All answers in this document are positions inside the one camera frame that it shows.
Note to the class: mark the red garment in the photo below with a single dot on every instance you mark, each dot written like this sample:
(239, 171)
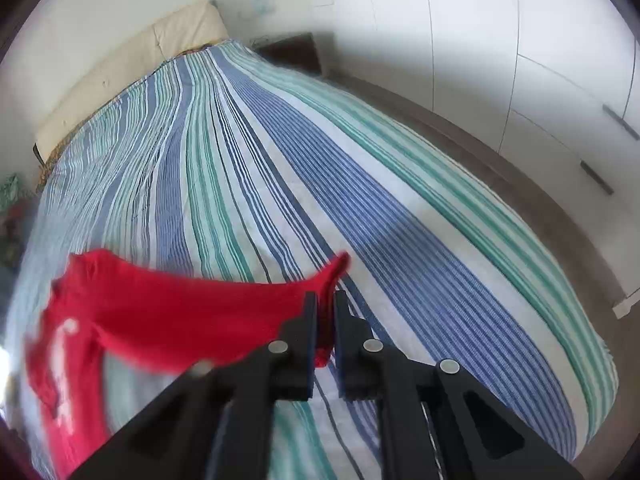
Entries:
(175, 310)

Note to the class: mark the white wardrobe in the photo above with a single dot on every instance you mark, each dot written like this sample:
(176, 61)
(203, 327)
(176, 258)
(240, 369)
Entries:
(500, 35)

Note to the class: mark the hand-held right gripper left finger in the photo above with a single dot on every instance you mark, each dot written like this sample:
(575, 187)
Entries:
(306, 360)

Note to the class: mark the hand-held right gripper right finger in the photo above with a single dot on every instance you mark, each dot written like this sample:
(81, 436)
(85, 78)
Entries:
(350, 360)

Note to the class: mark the striped blue green blanket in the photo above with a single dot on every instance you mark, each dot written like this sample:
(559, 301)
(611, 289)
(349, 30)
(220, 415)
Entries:
(350, 200)

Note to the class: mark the cream padded headboard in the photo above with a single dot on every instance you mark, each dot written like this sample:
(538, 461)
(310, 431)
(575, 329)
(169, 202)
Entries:
(125, 70)

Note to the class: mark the dark wooden nightstand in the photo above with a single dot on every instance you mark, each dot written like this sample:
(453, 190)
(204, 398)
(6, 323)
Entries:
(295, 52)

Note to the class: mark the pile of colourful clothes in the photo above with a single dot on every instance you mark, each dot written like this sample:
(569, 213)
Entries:
(10, 200)

